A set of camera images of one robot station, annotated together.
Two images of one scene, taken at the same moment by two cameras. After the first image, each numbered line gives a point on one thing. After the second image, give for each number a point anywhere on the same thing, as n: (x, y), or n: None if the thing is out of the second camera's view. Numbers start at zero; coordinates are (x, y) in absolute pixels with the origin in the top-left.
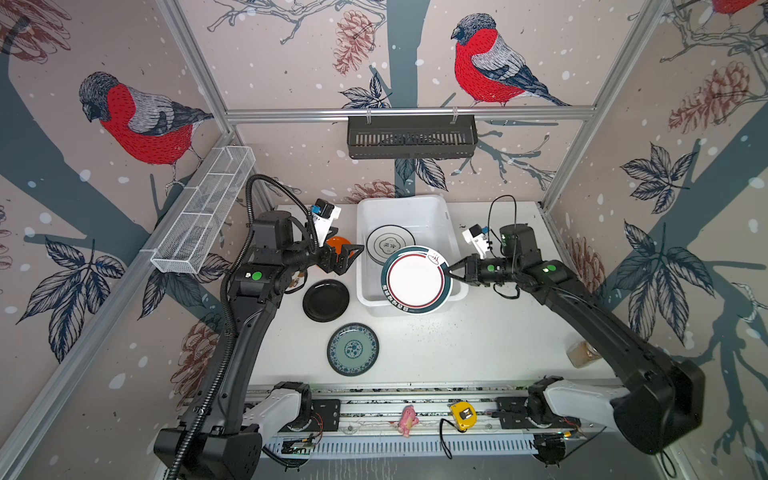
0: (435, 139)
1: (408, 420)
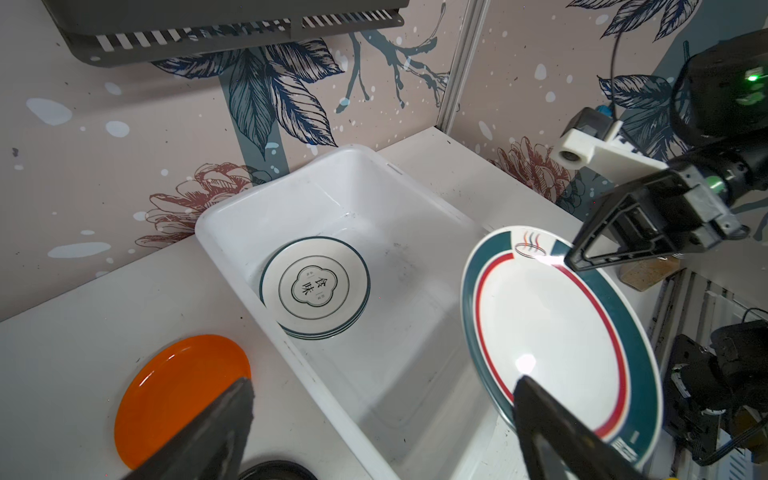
0: (110, 33)
1: None
